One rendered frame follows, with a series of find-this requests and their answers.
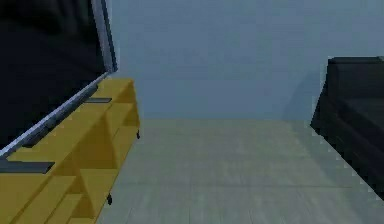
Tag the yellow wheeled television stand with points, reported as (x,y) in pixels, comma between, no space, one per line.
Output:
(90,150)

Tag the black flat television set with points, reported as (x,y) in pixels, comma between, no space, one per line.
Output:
(43,66)

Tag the black sofa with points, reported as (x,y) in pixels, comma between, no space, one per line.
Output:
(356,116)

